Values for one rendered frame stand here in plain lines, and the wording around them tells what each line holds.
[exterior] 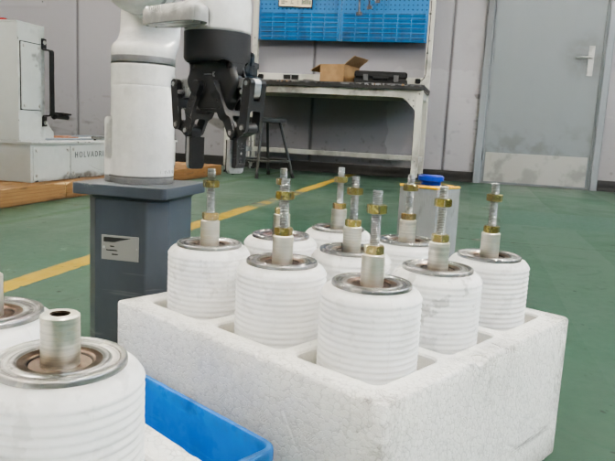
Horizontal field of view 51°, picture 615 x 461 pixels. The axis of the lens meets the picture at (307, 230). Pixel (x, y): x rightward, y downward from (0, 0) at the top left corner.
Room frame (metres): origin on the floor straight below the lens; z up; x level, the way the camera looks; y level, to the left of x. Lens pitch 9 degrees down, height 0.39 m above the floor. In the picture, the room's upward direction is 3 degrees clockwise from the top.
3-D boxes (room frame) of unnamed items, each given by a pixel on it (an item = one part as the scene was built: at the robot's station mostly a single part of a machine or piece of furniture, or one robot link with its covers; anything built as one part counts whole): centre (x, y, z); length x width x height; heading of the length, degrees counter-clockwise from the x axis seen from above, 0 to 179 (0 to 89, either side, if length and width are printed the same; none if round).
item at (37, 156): (3.73, 1.36, 0.45); 1.51 x 0.57 x 0.74; 166
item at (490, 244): (0.77, -0.22, 0.26); 0.02 x 0.02 x 0.03
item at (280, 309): (0.67, 0.03, 0.16); 0.10 x 0.10 x 0.18
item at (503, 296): (0.77, -0.22, 0.16); 0.10 x 0.10 x 0.18
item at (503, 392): (0.76, -0.05, 0.09); 0.39 x 0.39 x 0.18; 48
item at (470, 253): (0.77, -0.22, 0.25); 0.08 x 0.08 x 0.01
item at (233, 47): (0.75, 0.11, 0.45); 0.08 x 0.08 x 0.09
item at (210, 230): (0.75, 0.11, 0.26); 0.02 x 0.02 x 0.03
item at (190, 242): (0.75, 0.11, 0.25); 0.08 x 0.08 x 0.01
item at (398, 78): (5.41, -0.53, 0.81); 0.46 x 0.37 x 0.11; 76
